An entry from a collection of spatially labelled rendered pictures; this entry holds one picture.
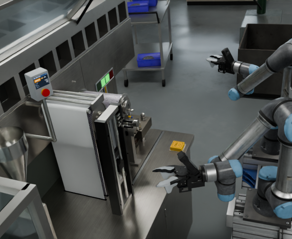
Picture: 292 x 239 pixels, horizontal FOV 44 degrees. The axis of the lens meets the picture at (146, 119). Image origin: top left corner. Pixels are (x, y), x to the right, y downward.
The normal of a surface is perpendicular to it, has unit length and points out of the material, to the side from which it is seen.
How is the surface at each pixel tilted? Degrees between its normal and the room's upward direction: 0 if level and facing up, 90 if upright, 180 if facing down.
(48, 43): 90
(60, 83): 90
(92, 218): 0
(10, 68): 90
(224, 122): 0
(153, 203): 0
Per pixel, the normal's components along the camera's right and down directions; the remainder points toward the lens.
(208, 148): -0.09, -0.84
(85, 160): -0.36, 0.53
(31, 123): 0.93, 0.12
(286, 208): 0.14, 0.63
